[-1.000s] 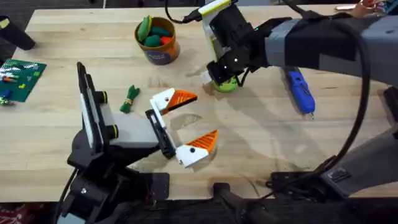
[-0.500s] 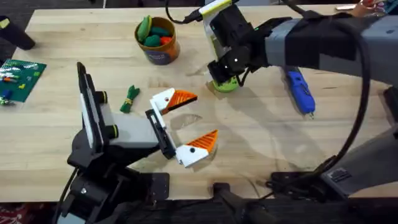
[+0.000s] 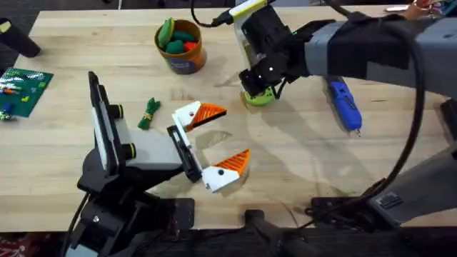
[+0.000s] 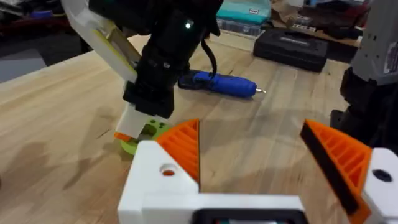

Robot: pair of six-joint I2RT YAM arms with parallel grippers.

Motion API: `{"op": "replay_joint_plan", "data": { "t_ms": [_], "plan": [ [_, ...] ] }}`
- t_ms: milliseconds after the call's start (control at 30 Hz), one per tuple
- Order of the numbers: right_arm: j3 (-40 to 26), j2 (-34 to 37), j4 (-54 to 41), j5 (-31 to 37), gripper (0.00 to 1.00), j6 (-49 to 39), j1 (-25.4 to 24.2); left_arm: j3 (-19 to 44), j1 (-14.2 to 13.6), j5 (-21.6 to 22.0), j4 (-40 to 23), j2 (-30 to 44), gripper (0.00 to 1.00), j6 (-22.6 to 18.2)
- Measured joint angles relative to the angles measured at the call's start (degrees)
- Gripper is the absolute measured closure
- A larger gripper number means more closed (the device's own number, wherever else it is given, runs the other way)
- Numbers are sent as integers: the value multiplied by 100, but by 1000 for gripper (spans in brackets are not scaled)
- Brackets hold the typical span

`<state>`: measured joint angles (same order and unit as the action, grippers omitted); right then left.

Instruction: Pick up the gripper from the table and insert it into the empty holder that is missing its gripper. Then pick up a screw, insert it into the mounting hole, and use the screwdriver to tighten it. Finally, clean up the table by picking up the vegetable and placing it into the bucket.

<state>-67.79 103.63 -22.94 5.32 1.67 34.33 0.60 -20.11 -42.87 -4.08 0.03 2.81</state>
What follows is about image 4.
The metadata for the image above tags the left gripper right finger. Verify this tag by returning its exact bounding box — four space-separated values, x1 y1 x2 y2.
299 119 398 224

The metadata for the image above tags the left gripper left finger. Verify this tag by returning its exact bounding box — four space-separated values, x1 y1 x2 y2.
117 118 200 224

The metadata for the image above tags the white orange finger of the right gripper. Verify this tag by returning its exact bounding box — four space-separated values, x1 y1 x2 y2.
114 102 170 142

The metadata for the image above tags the blue electric screwdriver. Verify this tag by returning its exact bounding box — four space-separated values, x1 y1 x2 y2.
177 69 267 99

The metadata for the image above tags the green disc with holes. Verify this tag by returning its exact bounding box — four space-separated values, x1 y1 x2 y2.
120 119 172 156

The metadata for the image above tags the pale right wrist plate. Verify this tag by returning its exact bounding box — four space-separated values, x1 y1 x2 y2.
60 0 141 83

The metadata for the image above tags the clear plastic organiser box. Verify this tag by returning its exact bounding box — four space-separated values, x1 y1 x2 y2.
216 17 262 38

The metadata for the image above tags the teal box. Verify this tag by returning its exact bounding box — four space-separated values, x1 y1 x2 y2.
216 0 272 26

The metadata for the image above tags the black tool case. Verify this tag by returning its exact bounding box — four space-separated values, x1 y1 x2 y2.
252 27 330 73

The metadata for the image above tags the dark heap of clutter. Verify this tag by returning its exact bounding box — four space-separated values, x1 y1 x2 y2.
0 0 73 35

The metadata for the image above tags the heap of cardboard and tools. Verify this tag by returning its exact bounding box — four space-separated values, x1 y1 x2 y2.
271 0 371 40

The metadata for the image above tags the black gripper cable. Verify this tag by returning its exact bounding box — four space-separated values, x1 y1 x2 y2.
200 38 218 77

